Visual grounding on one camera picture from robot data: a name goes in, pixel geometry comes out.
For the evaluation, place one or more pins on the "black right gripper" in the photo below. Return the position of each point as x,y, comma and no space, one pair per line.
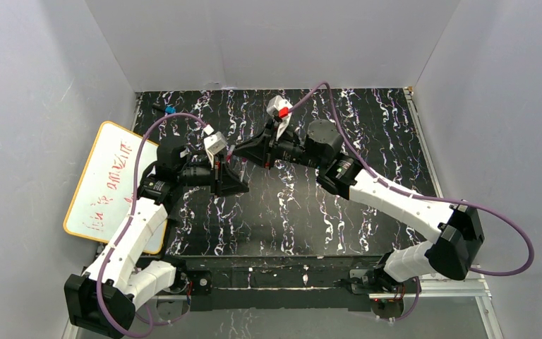
270,149

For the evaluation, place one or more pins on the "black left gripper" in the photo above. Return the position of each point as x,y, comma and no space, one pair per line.
217,174

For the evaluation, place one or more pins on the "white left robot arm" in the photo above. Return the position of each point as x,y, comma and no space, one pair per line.
121,252

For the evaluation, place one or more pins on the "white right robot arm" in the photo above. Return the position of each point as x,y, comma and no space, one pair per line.
453,233

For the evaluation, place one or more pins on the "blue capped black marker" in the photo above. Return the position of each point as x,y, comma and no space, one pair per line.
164,108

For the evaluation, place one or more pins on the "yellow framed whiteboard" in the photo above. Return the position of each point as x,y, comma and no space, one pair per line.
104,193

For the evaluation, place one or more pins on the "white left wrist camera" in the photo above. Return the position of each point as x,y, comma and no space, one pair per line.
214,143

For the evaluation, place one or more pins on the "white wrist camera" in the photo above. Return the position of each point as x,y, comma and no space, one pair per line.
214,143
279,109

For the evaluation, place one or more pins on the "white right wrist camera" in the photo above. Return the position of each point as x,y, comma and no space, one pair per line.
279,109

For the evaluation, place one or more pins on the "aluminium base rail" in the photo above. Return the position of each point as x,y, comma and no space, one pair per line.
273,284

